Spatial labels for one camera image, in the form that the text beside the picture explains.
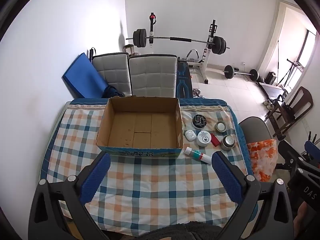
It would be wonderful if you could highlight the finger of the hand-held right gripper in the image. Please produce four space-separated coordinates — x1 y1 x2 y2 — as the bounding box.
304 140 320 155
277 139 305 172

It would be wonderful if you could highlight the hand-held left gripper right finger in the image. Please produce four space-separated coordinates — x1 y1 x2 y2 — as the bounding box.
211 151 295 240

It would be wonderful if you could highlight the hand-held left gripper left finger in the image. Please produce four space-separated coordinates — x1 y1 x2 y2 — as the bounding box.
28 151 112 240

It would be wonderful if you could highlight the silver perforated-lid tin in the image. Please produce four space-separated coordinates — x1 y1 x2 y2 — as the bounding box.
220 134 235 151

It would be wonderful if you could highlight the white teal toothpaste tube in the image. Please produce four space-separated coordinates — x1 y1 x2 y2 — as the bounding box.
184 147 212 165

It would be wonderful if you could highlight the white round labelled tin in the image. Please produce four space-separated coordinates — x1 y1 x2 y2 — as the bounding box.
196 131 213 147

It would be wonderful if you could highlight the black round tin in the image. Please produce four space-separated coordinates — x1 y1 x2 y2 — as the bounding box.
191 114 208 130

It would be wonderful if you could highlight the cardboard box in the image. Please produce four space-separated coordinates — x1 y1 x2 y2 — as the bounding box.
96 95 184 159

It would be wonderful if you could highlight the person's right hand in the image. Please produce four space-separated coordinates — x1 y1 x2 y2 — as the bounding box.
293 201 310 240

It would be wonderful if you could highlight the orange white cloth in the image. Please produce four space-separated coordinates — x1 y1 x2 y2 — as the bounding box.
247 138 278 182

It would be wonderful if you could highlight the brown wooden chair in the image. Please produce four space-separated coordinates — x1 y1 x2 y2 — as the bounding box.
265 86 314 138

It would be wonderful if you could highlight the grey folding chair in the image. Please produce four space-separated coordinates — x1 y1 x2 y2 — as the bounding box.
238 116 272 146

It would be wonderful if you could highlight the checked blanket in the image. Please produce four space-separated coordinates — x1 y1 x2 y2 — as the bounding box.
41 97 256 233

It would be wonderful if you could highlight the white earbuds case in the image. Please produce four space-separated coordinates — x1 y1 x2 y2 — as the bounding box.
184 129 196 142

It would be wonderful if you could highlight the low wooden table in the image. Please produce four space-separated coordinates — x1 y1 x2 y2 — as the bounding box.
258 81 288 102

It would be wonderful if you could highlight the dark clothing of person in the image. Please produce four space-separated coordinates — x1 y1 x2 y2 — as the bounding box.
139 221 226 240

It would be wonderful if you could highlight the black tripod stand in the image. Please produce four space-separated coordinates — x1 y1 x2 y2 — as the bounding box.
276 39 304 90

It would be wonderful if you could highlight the dark blue cloth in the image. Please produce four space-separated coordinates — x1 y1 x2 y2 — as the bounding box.
107 85 125 98

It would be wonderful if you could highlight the short barbell with black plates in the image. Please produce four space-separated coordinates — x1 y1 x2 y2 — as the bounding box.
223 65 259 82

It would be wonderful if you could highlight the blue folded mat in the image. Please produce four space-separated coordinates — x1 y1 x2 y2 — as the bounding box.
62 52 108 98

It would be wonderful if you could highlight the black blue weight bench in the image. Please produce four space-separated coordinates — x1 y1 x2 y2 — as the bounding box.
176 59 194 98

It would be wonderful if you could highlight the white quilted cushion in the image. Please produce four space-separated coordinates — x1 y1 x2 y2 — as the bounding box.
128 54 178 98
91 52 131 96

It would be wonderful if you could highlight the long barbell with black plates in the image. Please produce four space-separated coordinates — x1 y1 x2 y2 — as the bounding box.
126 28 230 55

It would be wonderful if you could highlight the chrome exercise frame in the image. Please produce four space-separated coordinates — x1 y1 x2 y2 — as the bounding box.
186 49 201 63

